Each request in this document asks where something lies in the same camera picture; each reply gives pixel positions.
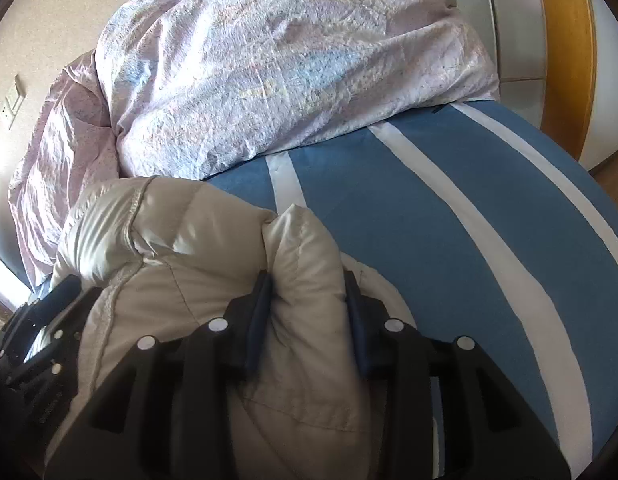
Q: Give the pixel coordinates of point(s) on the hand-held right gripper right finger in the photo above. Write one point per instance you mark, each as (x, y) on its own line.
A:
(358, 332)

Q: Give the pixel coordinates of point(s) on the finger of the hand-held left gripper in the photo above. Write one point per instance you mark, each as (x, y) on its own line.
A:
(65, 290)

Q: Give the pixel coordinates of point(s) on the white wall switch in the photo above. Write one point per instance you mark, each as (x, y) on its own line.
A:
(17, 90)

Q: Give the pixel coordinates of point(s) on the blue white striped bed sheet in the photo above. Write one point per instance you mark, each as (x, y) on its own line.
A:
(419, 210)

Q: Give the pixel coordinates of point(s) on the pink crinkled pillow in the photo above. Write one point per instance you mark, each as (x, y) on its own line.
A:
(59, 160)

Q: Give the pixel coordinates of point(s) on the white wall socket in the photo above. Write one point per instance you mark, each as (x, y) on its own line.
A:
(8, 114)

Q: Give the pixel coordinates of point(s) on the lilac floral duvet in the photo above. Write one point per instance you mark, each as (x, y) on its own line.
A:
(289, 70)

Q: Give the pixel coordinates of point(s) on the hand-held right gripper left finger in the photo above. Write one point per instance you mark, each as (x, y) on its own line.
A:
(256, 322)

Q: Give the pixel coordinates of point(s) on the white puffer jacket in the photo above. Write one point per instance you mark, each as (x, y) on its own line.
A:
(189, 270)

